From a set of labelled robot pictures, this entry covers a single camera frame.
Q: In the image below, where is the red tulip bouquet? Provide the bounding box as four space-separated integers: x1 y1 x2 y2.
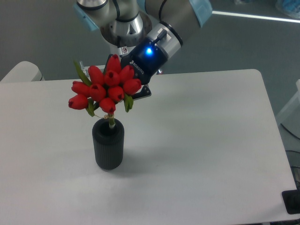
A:
68 54 142 128

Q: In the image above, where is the white rounded furniture piece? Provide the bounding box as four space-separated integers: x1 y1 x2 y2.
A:
0 61 45 83

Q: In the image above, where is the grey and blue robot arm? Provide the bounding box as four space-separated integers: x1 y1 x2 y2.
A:
74 0 212 99

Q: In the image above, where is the black ribbed vase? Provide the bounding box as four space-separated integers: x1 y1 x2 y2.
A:
92 119 125 170

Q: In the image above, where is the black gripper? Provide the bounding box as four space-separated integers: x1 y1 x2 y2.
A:
104 42 168 100

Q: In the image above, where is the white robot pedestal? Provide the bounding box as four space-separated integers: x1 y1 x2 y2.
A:
79 11 165 80

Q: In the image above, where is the black device at table edge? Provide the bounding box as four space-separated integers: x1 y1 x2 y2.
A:
282 190 300 215

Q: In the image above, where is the clear bag with blue items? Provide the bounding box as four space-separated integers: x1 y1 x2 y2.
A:
276 0 300 19

